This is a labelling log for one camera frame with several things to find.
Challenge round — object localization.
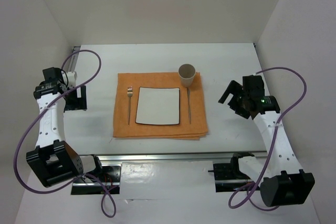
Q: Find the silver knife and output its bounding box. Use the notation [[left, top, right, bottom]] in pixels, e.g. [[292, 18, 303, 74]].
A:
[[186, 87, 192, 124]]

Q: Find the orange cloth placemat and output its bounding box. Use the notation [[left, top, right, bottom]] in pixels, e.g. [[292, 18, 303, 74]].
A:
[[113, 72, 208, 139]]

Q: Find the beige paper cup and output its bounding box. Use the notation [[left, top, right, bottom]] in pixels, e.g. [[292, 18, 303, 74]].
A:
[[178, 63, 196, 88]]

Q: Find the silver fork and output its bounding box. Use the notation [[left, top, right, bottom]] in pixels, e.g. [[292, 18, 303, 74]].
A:
[[127, 86, 133, 125]]

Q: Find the square white plate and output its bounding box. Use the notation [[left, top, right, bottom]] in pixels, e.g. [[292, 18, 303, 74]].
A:
[[135, 87, 180, 126]]

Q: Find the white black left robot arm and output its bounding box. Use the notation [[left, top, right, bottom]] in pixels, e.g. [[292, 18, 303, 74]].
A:
[[26, 67, 104, 187]]

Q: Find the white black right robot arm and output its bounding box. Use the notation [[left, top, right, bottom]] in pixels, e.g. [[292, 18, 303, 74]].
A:
[[64, 72, 315, 210]]

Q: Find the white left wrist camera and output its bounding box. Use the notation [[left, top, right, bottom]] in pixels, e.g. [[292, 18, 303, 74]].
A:
[[62, 72, 77, 89]]

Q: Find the aluminium left side rail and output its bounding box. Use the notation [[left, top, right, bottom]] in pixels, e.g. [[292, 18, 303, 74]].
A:
[[66, 46, 81, 72]]

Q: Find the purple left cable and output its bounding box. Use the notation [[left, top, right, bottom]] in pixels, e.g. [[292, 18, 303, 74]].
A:
[[13, 49, 118, 218]]

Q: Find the purple cable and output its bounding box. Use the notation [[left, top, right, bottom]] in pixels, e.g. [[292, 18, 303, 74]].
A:
[[227, 67, 307, 211], [13, 49, 118, 218]]

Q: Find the aluminium table edge rail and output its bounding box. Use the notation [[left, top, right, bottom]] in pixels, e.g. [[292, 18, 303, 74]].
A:
[[97, 151, 268, 163]]

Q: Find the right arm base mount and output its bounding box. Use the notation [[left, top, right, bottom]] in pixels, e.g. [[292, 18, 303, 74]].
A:
[[208, 163, 251, 193]]

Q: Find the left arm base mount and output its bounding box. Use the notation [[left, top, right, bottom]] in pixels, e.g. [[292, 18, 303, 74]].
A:
[[71, 164, 121, 195]]

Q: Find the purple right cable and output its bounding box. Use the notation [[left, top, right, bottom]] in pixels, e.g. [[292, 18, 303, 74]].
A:
[[227, 67, 307, 211]]

